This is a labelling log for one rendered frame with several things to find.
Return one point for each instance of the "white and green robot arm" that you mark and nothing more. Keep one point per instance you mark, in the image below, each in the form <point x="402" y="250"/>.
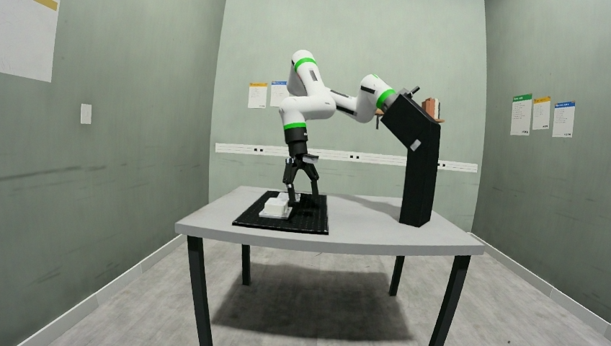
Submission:
<point x="373" y="94"/>

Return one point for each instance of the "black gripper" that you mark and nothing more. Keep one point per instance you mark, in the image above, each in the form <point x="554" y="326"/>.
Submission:
<point x="293" y="164"/>

